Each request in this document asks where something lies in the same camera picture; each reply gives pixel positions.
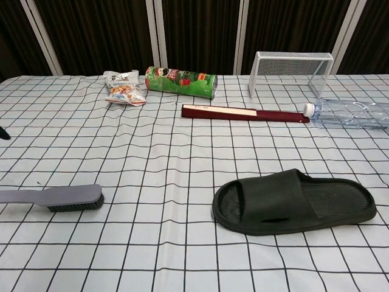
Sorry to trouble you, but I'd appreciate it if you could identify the black rubber slipper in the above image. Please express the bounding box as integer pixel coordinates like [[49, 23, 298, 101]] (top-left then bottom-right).
[[212, 168, 377, 236]]

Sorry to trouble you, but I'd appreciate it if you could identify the white mesh wire rack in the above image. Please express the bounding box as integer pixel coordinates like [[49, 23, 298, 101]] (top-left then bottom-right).
[[248, 50, 334, 100]]

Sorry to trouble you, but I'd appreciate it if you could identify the grey scrubbing brush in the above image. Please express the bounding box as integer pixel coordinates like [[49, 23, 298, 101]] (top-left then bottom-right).
[[0, 184, 106, 213]]

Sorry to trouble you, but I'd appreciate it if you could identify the white snack bag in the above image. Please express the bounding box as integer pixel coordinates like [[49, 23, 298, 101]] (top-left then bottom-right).
[[103, 69, 147, 107]]

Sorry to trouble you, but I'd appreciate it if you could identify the dark red folded fan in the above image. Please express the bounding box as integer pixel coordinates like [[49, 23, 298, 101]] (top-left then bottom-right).
[[181, 103, 311, 125]]

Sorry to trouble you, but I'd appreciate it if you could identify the green chips can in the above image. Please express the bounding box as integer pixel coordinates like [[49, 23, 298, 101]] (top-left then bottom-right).
[[145, 66, 219, 100]]

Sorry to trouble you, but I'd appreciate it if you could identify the black folding screen white frame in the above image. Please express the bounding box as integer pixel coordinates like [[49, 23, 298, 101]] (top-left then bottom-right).
[[0, 0, 389, 77]]

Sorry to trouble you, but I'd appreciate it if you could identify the clear plastic water bottle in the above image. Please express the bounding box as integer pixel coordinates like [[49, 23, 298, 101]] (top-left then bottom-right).
[[301, 99, 389, 130]]

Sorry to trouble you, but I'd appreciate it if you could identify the white black checkered tablecloth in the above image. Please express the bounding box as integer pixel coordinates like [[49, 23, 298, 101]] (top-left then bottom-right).
[[0, 72, 389, 292]]

